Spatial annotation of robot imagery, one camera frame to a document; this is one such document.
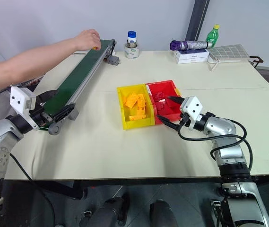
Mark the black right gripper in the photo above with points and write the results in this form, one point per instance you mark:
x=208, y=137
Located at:
x=183, y=120

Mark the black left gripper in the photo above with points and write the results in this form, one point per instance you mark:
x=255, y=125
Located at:
x=36, y=117

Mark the small yellow toy brick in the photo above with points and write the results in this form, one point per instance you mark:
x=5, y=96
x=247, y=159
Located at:
x=95, y=48

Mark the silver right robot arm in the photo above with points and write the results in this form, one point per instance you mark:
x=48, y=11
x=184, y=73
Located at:
x=221, y=127

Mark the person's bare forearm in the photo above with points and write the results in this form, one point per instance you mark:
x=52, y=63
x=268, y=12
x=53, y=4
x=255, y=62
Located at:
x=30, y=63

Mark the grey metal box with ports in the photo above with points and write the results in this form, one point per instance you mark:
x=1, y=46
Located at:
x=114, y=60

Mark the person's bare hand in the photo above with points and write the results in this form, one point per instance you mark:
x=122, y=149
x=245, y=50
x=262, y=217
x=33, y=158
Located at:
x=87, y=40

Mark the red plastic bin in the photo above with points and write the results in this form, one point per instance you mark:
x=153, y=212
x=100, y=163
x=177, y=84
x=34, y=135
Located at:
x=169, y=116

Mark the red toy brick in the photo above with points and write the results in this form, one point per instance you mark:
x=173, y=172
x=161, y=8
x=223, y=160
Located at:
x=162, y=105
x=159, y=97

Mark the long yellow toy brick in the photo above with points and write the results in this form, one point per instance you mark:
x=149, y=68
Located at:
x=137, y=117

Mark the large yellow brick plate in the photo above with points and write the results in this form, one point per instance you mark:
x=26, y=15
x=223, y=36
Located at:
x=132, y=99

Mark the yellow plastic bin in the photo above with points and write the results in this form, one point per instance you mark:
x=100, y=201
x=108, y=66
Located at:
x=126, y=123

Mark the white flat carton box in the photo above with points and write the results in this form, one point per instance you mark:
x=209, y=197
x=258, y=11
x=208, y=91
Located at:
x=192, y=60
x=191, y=53

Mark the purple silver folded umbrella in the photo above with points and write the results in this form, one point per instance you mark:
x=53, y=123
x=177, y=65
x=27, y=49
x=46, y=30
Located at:
x=191, y=44

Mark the white tape roll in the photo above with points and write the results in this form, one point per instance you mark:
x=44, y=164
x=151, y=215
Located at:
x=132, y=53

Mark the white bottle blue cap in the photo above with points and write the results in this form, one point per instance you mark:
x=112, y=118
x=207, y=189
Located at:
x=132, y=37

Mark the green plastic bottle yellow cap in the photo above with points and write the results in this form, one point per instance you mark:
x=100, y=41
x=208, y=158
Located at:
x=212, y=35

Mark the dark rounded shape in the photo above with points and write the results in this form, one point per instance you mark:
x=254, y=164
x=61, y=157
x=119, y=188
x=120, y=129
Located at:
x=113, y=210

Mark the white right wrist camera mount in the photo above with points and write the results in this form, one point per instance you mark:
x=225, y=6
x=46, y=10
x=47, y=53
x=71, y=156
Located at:
x=192, y=107

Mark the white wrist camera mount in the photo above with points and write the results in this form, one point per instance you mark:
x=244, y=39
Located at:
x=192, y=107
x=18, y=99

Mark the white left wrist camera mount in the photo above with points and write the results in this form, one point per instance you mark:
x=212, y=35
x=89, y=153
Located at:
x=18, y=99

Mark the green conveyor belt silver frame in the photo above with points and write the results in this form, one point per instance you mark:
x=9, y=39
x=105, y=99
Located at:
x=82, y=71

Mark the black table frame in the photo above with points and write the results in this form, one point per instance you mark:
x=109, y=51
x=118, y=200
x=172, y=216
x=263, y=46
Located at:
x=54, y=189

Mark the dark grey post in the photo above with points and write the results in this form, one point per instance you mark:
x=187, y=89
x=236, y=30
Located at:
x=196, y=19

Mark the dark red chair frame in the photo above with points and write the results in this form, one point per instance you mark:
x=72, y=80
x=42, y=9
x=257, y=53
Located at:
x=257, y=60

